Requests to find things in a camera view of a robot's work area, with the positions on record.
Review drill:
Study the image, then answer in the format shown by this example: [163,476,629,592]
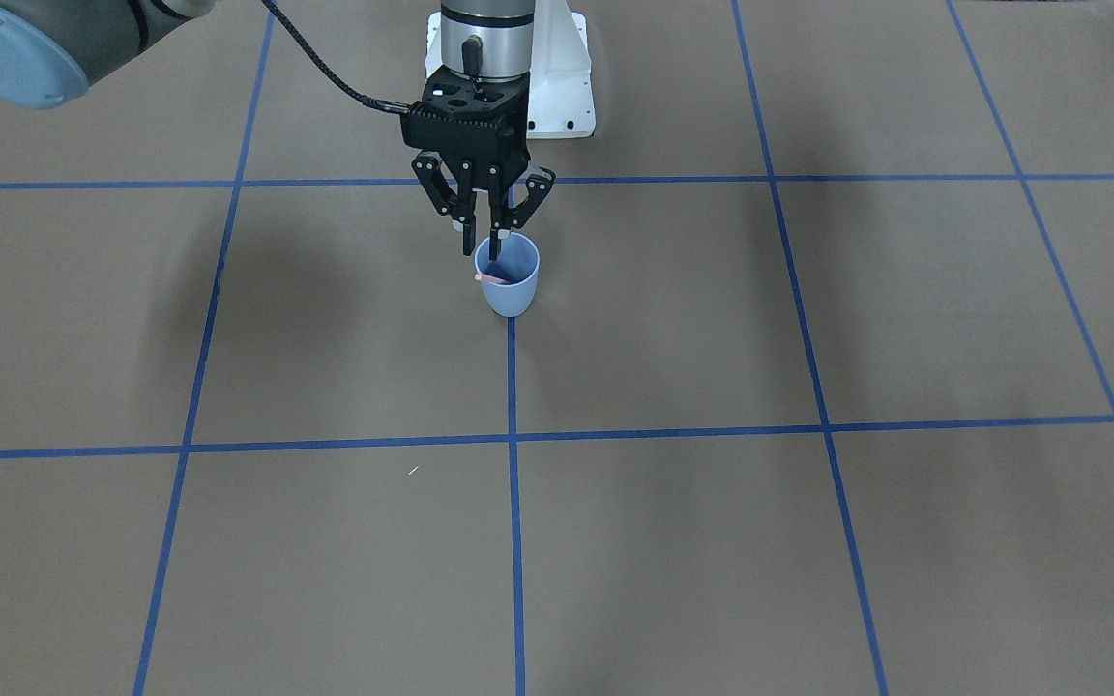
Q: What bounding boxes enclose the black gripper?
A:
[411,149,557,263]

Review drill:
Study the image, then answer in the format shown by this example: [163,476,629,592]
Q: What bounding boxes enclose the blue cup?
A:
[472,232,541,318]

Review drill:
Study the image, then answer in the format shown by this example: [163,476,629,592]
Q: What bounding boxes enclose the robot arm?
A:
[0,1,556,259]

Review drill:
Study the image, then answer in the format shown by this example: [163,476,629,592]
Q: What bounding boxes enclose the brown paper table cover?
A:
[0,1,1114,695]

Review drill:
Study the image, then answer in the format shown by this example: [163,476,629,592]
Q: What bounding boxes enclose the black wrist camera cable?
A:
[262,0,413,115]

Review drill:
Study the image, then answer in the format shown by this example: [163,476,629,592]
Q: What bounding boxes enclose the white camera post base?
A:
[426,1,597,141]

